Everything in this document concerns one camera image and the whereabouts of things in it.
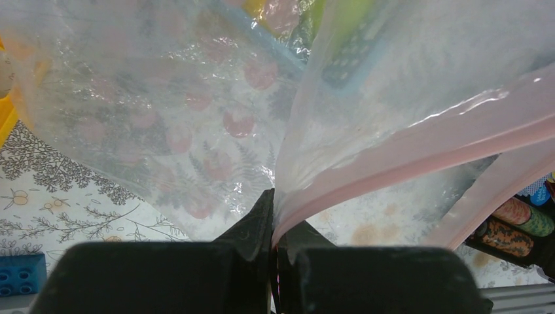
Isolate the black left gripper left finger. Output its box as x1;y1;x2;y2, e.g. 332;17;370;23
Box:
31;190;274;313

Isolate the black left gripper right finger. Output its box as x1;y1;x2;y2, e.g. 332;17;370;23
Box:
276;222;493;313

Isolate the clear pink zip top bag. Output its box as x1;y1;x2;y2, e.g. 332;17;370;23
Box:
1;1;554;249

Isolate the brown patterned roll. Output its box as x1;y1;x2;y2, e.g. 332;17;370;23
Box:
472;218;534;258

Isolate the blue building block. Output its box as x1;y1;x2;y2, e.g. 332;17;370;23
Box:
0;253;47;298

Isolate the green patterned roll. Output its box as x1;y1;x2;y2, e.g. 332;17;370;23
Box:
492;198;554;237

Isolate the black open carrying case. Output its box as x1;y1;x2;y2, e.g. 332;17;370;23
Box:
464;172;554;282

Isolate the yellow toy truck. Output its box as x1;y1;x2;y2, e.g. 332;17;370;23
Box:
1;43;19;147

